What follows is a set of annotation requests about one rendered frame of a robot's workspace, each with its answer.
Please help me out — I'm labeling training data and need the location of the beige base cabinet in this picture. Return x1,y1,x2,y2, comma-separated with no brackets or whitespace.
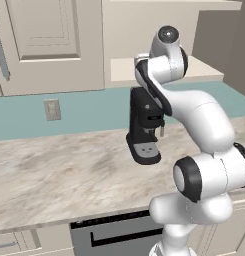
187,192,245,256

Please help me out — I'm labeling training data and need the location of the black coffee machine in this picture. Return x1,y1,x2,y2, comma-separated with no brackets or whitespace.
125,86,166,166

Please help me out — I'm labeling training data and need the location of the grey dishwasher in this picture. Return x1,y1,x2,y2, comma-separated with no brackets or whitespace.
69,209,165,256

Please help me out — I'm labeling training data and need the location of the beige drawer front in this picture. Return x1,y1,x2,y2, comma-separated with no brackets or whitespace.
0,229,42,256

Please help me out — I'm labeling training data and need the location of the beige open wall shelf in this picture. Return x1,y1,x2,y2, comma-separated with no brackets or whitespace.
101,0,243,89

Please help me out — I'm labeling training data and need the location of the beige wall outlet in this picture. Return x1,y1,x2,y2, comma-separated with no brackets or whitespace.
43,98,62,122

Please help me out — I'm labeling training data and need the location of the black dishwasher handle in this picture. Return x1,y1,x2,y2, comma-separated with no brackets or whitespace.
90,227,164,248

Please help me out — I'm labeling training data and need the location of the beige wall cabinet door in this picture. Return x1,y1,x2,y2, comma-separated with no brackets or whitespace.
0,0,106,98

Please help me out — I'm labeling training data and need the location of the grey cabinet door handle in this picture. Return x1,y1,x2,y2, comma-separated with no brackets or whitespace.
0,15,12,82

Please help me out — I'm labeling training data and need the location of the grey drawer handle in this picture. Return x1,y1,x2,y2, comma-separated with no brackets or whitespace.
0,241,18,251

